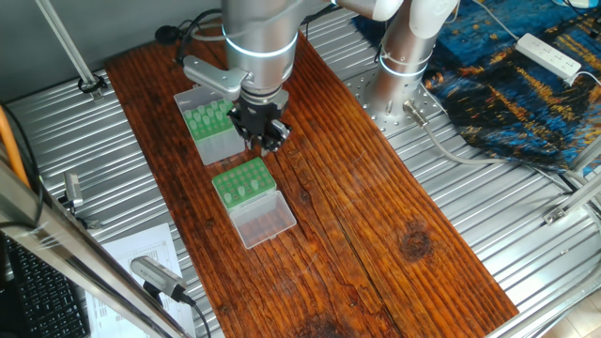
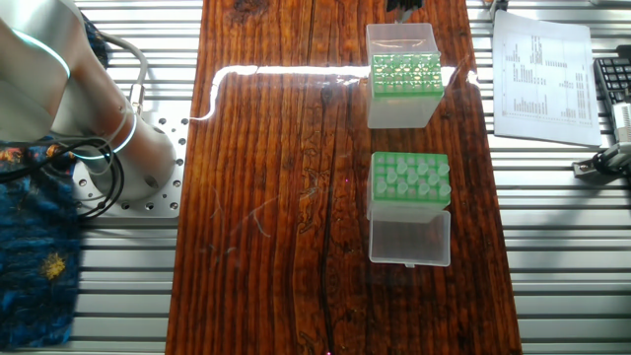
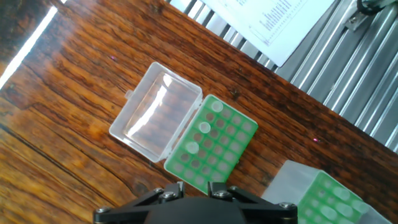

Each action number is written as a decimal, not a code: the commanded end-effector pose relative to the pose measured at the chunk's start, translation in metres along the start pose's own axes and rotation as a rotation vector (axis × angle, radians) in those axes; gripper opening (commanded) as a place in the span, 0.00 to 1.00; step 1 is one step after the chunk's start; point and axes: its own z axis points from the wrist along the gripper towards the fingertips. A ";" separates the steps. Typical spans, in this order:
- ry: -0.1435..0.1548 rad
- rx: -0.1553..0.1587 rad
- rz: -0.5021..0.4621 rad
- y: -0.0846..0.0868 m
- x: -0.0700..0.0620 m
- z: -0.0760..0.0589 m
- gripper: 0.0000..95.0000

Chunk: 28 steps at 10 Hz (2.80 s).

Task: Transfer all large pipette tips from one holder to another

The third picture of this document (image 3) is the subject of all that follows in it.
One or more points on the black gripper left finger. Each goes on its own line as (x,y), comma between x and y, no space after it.
(124,211)

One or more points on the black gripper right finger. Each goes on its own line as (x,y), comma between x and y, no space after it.
(267,211)

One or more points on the tall green pipette tip holder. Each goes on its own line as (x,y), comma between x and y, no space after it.
(311,193)

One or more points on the brown wooden board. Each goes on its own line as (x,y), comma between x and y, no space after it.
(62,124)

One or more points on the printed white paper sheet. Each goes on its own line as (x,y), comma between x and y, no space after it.
(273,25)

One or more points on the small metal mount bracket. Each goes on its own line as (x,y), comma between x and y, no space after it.
(354,22)

